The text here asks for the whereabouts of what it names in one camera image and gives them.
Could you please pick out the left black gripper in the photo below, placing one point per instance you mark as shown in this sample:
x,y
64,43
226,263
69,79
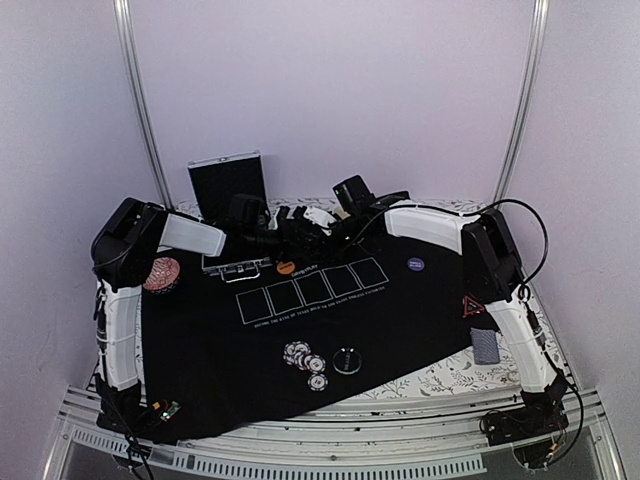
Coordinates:
x,y
290,241

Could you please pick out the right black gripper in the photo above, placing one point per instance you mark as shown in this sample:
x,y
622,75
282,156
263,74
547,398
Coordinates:
x,y
336,247

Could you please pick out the orange big blind button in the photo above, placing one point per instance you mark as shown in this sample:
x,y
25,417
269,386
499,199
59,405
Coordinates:
x,y
285,267

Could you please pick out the purple small blind button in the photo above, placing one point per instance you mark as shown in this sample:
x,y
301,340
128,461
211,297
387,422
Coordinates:
x,y
415,264

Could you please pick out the aluminium poker chip case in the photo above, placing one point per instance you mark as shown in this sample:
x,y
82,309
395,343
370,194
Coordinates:
x,y
231,195

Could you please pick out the poker chip stack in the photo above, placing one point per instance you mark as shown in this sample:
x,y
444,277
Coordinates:
x,y
295,352

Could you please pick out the blue white chip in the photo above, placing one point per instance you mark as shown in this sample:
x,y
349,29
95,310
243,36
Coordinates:
x,y
317,382
314,363

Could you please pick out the clear black dealer button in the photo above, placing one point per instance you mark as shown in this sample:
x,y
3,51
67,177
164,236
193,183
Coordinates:
x,y
347,361

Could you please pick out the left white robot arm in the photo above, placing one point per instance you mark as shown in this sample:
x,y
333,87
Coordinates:
x,y
130,253

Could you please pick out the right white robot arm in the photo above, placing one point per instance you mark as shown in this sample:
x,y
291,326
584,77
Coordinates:
x,y
494,284

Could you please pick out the black poker table mat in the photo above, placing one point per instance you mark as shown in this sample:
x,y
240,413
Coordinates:
x,y
217,348

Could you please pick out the red triangle black token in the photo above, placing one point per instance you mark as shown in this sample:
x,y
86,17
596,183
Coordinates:
x,y
472,307

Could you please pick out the blue patterned card deck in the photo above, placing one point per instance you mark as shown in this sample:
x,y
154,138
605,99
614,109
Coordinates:
x,y
485,346

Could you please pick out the small green circuit board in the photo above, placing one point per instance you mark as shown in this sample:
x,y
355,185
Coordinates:
x,y
165,410

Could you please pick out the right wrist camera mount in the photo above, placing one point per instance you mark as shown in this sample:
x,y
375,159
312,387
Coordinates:
x,y
319,217

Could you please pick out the front aluminium rail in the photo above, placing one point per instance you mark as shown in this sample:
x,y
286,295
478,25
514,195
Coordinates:
x,y
411,438

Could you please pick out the right aluminium frame post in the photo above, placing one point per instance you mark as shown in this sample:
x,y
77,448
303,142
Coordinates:
x,y
532,61

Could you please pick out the aluminium frame post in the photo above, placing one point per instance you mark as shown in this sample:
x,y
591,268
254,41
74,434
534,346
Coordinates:
x,y
532,61
124,25

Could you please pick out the left aluminium frame post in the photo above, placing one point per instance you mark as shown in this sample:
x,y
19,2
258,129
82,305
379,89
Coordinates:
x,y
124,25

